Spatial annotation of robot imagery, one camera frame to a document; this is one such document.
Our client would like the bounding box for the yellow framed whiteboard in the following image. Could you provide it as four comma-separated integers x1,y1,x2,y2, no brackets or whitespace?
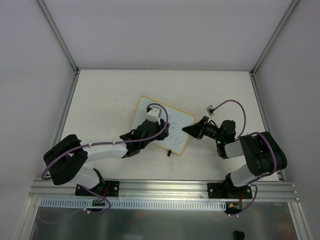
131,95,196,155

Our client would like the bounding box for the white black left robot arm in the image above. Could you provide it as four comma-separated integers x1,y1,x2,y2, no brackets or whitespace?
41,119,170,196

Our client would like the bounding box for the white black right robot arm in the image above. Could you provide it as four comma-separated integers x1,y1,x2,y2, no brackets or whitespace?
182,116,288,200

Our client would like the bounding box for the black object bottom edge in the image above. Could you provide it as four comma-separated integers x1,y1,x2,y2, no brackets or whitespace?
233,230,245,240

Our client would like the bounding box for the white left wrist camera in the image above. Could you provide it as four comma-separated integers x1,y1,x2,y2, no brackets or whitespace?
146,106,162,125

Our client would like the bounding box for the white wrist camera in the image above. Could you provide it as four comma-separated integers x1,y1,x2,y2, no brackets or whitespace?
146,106,162,125
206,105,215,116

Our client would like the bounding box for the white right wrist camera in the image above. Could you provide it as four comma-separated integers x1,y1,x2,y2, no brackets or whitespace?
206,105,215,116

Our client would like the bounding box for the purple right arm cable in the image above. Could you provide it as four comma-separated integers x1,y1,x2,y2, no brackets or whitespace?
211,99,280,218

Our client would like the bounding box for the aluminium mounting rail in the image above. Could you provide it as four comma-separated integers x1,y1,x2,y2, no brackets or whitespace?
28,178,301,202

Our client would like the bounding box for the white slotted cable duct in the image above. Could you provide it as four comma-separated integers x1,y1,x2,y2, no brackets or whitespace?
39,198,227,212

